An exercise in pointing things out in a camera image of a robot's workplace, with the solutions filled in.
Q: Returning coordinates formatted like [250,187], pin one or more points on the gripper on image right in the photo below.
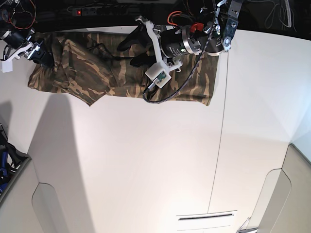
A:
[168,45]

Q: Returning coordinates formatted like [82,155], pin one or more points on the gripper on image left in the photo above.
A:
[20,43]

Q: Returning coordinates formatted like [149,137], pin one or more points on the camouflage T-shirt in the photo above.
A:
[88,66]

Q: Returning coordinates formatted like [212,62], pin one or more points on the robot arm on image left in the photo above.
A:
[17,18]

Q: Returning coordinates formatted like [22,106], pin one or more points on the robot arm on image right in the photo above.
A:
[209,28]

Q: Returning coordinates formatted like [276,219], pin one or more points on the blue and black bin contents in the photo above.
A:
[11,160]

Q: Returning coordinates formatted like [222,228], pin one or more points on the white camera box image right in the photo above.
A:
[158,73]

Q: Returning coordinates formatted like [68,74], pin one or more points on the white camera box image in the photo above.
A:
[6,66]
[158,73]

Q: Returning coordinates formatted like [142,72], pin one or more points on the white camera box image left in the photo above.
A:
[6,66]

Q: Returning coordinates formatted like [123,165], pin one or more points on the black power strip red switch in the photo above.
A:
[109,10]

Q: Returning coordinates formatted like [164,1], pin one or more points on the grey cable loop background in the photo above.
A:
[281,10]

